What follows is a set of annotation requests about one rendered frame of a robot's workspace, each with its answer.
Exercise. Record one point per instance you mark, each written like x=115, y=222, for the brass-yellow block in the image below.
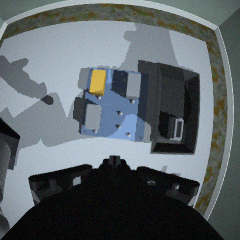
x=98, y=80

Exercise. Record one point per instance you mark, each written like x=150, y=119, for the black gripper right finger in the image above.
x=177, y=187

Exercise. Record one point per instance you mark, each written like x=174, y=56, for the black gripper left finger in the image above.
x=50, y=183

